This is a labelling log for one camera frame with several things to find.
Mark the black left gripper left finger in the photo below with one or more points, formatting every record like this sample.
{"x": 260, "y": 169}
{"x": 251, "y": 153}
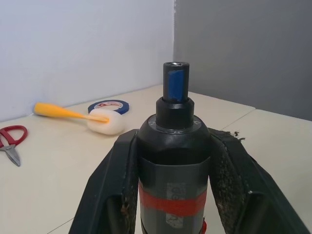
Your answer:
{"x": 107, "y": 185}

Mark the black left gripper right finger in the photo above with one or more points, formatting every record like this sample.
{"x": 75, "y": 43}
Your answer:
{"x": 243, "y": 180}

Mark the black bottle with red tape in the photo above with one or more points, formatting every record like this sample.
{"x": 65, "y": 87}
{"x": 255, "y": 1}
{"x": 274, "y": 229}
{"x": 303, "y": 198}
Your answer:
{"x": 173, "y": 151}

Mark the blue tape roll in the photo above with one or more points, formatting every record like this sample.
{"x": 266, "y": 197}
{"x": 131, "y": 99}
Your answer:
{"x": 117, "y": 106}

